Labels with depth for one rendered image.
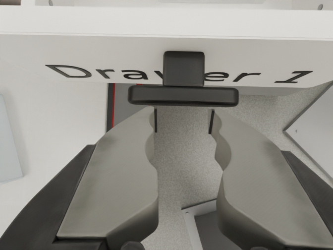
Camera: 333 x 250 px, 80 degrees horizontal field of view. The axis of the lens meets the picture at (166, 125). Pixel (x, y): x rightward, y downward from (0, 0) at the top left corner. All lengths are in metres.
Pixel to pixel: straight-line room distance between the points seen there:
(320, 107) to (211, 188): 0.67
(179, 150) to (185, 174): 0.13
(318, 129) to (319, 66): 1.05
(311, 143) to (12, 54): 1.19
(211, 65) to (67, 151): 0.23
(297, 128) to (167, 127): 0.65
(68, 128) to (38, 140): 0.05
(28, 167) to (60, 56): 0.21
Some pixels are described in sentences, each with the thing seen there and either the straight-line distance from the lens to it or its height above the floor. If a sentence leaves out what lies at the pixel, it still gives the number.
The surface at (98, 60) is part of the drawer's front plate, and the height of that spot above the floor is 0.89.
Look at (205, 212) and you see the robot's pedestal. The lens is 1.11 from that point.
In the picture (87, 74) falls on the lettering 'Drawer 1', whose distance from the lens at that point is 0.21.
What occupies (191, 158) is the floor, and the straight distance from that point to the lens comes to 1.05.
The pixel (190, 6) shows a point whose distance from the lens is 0.25.
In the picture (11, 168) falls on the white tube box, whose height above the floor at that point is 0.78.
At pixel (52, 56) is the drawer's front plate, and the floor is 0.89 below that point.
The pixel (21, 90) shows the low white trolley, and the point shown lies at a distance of 0.36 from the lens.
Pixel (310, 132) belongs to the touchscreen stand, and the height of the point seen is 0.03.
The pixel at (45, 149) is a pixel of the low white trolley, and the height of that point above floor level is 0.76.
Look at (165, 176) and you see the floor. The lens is 1.06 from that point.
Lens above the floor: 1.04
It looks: 87 degrees down
